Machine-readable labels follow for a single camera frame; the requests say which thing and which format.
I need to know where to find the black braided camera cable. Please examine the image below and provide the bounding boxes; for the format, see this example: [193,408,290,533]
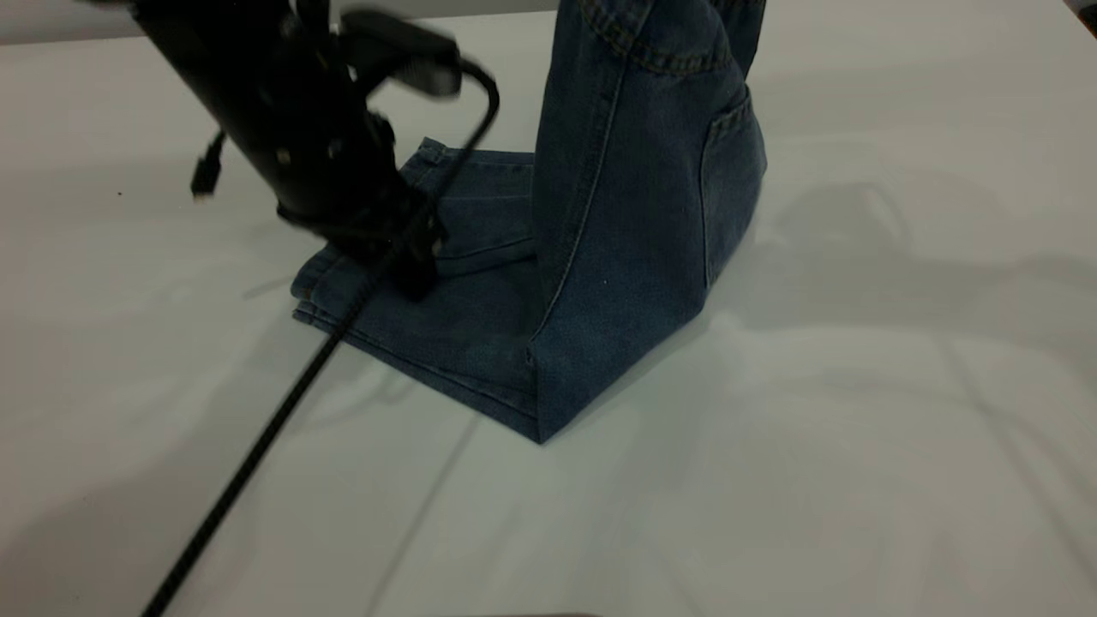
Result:
[141,58,501,617]

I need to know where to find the short black cable with plug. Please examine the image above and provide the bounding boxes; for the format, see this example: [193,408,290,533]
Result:
[189,129,227,203]

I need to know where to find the blue denim shorts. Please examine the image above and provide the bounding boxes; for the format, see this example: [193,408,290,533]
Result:
[290,0,769,446]

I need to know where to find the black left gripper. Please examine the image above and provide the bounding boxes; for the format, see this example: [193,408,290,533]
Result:
[219,81,448,303]

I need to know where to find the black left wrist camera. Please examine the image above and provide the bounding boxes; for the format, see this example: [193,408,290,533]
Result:
[337,9,465,97]

